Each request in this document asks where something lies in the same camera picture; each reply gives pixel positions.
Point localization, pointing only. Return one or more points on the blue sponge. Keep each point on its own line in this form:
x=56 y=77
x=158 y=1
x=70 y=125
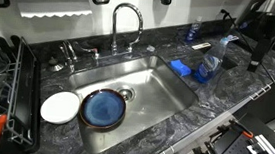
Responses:
x=180 y=68

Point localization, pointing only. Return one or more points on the chrome gooseneck tap spout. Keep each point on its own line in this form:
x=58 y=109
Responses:
x=114 y=28

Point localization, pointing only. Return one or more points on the black perforated plate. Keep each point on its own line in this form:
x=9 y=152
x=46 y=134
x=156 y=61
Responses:
x=235 y=149

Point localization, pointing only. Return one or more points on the white flat bars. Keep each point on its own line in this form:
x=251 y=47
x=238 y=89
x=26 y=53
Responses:
x=262 y=144

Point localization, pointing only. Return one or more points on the small blue soap bottle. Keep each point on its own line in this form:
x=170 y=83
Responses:
x=193 y=30

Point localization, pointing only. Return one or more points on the small chrome side faucet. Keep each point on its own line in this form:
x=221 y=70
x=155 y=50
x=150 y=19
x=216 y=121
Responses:
x=69 y=56

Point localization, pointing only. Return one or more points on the large blue dish soap bottle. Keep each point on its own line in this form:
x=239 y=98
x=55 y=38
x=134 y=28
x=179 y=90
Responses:
x=210 y=61

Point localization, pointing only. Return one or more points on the small clear plastic piece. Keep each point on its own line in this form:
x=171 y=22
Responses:
x=150 y=48

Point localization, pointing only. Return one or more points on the blue glazed plate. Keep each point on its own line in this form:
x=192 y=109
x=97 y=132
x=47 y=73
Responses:
x=103 y=109

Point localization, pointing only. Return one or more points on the chrome tap base bar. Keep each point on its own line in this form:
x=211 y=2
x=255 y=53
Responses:
x=121 y=53

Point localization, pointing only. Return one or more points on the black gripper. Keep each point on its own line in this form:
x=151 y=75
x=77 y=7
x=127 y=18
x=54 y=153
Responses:
x=264 y=48

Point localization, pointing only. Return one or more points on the stainless steel sink basin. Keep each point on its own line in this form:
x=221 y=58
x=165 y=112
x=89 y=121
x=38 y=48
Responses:
x=163 y=89

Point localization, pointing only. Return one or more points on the black rectangular pad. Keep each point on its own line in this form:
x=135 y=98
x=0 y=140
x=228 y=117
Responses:
x=229 y=63

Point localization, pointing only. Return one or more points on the small white tag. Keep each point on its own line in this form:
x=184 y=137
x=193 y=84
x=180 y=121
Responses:
x=233 y=38

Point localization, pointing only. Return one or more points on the black dish rack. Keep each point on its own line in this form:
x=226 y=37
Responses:
x=27 y=77

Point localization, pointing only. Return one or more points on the white flat strip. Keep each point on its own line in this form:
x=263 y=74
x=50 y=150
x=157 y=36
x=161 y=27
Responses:
x=201 y=45

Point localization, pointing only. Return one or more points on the round chrome counter cap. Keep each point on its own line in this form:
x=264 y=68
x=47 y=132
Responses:
x=54 y=65

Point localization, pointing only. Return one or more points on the white bowl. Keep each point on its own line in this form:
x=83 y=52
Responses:
x=59 y=107

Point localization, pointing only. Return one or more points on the round metal sink drain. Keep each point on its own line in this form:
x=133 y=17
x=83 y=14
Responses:
x=126 y=92

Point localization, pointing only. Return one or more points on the white paper towel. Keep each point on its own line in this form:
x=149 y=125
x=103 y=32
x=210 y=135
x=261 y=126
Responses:
x=54 y=11

